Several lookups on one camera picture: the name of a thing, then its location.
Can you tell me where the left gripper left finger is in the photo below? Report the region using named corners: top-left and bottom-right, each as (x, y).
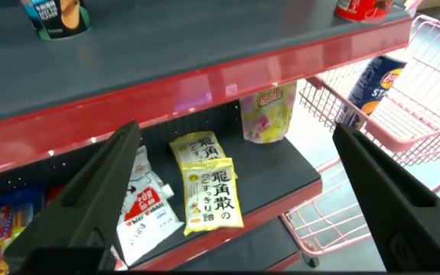
top-left (3, 120), bottom-right (142, 273)

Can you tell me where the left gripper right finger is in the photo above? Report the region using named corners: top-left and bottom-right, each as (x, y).
top-left (332, 122), bottom-right (440, 273)

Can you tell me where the pink shopping cart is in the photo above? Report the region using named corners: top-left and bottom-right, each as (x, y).
top-left (280, 14), bottom-right (440, 268)

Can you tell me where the black shop shelf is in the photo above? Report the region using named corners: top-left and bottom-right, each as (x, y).
top-left (0, 0), bottom-right (413, 273)

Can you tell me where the red snack pack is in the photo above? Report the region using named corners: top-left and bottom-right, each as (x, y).
top-left (45, 184), bottom-right (67, 207)

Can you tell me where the white candy bag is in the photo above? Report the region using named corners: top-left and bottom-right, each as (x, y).
top-left (114, 144), bottom-right (185, 267)

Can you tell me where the yellow candy pack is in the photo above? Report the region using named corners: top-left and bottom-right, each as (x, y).
top-left (169, 131), bottom-right (239, 180)
top-left (180, 157), bottom-right (244, 237)

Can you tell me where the dark blue snack can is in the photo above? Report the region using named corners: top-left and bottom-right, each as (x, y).
top-left (335, 54), bottom-right (408, 129)

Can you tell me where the pink and green snack pouch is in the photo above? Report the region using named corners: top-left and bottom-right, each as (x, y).
top-left (238, 81), bottom-right (298, 144)

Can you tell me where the black and teal snack can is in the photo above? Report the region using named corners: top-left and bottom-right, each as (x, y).
top-left (20, 0), bottom-right (92, 41)

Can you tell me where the red snack can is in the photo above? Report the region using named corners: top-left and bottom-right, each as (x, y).
top-left (334, 0), bottom-right (395, 23)

